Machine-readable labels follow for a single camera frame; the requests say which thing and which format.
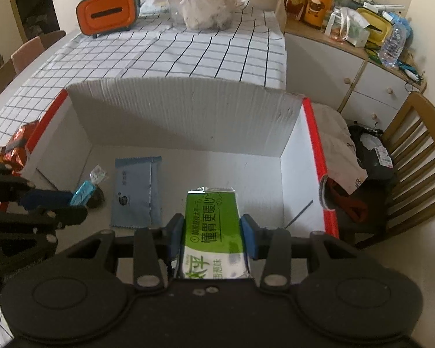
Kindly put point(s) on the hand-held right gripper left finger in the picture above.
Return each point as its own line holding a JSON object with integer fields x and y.
{"x": 176, "y": 235}

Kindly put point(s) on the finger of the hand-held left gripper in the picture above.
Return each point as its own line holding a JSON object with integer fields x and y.
{"x": 47, "y": 198}
{"x": 67, "y": 217}

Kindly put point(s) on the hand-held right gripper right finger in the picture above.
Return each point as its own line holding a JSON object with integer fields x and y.
{"x": 250, "y": 239}

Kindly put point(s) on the blue white small packet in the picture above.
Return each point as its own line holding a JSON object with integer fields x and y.
{"x": 81, "y": 193}

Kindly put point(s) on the round chocolate candy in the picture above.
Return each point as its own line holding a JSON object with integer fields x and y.
{"x": 96, "y": 198}

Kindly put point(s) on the green snack packet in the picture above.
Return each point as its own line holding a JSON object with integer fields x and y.
{"x": 212, "y": 224}

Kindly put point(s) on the red snack packet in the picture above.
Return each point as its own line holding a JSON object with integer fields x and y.
{"x": 16, "y": 157}

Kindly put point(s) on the white cardboard box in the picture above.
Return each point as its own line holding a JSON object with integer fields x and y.
{"x": 188, "y": 123}

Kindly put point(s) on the wooden chair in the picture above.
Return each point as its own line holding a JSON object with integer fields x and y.
{"x": 420, "y": 145}
{"x": 0, "y": 81}
{"x": 52, "y": 38}

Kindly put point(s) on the white cloth bag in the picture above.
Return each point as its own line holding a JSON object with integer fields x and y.
{"x": 340, "y": 145}

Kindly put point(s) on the pink cloth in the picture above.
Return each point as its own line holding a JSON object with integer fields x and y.
{"x": 27, "y": 53}

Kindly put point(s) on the black bag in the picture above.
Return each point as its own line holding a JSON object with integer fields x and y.
{"x": 375, "y": 156}

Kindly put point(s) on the white checkered tablecloth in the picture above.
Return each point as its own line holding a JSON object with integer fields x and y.
{"x": 166, "y": 54}

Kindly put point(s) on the white wooden cabinet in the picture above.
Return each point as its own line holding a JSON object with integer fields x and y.
{"x": 322, "y": 65}

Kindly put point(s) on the orange teal tissue box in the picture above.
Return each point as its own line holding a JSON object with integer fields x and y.
{"x": 107, "y": 9}

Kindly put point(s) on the white printed packet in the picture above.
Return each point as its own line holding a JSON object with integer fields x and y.
{"x": 152, "y": 3}

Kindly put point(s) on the green small item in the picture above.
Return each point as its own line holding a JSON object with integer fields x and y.
{"x": 373, "y": 52}

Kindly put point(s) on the white gift bag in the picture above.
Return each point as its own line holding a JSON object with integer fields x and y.
{"x": 348, "y": 29}

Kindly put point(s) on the teal small gadget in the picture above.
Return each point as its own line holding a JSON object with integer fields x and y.
{"x": 409, "y": 70}

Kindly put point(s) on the clear plastic bag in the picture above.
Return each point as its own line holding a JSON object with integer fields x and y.
{"x": 203, "y": 0}

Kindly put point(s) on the clear water bottle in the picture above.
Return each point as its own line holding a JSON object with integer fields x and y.
{"x": 393, "y": 45}

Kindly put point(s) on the orange thermos bottle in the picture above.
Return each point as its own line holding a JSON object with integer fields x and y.
{"x": 319, "y": 5}

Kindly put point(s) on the yellow tissue box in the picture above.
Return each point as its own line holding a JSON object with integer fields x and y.
{"x": 375, "y": 23}

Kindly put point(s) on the blue globe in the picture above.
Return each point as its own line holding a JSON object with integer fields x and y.
{"x": 404, "y": 25}

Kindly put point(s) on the white long box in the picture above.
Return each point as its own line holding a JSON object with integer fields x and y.
{"x": 384, "y": 6}

